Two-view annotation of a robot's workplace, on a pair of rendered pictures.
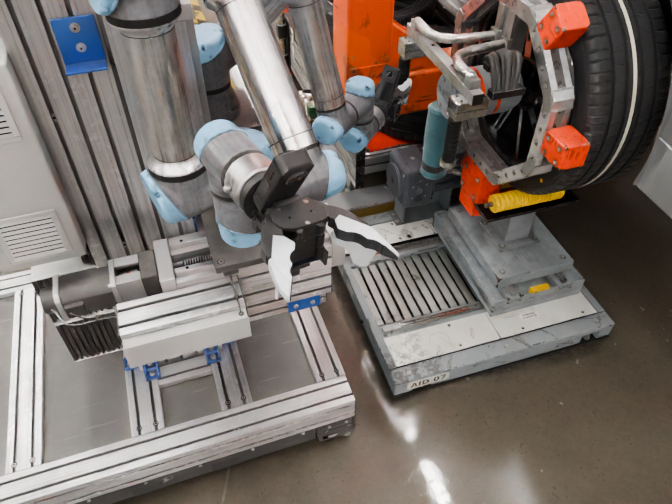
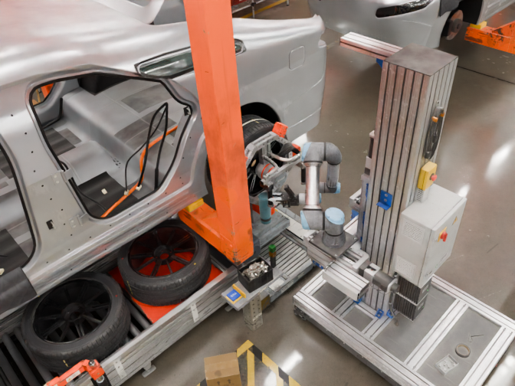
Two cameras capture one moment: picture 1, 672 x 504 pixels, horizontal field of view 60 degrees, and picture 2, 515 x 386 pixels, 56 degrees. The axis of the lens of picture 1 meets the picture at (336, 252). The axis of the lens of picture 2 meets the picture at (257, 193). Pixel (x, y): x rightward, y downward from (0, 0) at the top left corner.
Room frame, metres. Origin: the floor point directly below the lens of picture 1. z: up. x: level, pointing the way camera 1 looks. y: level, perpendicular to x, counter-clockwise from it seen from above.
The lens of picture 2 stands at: (2.70, 2.13, 3.09)
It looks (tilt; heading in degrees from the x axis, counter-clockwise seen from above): 41 degrees down; 247
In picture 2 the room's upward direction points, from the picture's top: 4 degrees counter-clockwise
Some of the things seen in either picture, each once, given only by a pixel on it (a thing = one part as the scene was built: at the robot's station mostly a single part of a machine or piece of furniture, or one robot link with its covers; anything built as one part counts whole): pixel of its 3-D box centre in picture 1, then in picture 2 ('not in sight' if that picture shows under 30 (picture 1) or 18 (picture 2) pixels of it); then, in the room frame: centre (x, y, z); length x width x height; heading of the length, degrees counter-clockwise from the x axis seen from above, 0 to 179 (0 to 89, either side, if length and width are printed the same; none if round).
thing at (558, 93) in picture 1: (501, 87); (264, 169); (1.53, -0.48, 0.85); 0.54 x 0.07 x 0.54; 17
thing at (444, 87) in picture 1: (479, 91); (270, 173); (1.51, -0.41, 0.85); 0.21 x 0.14 x 0.14; 107
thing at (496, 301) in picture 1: (503, 250); (254, 227); (1.59, -0.64, 0.13); 0.50 x 0.36 x 0.10; 17
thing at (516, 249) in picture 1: (514, 213); (253, 210); (1.58, -0.64, 0.32); 0.40 x 0.30 x 0.28; 17
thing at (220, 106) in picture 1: (211, 96); (333, 233); (1.45, 0.35, 0.87); 0.15 x 0.15 x 0.10
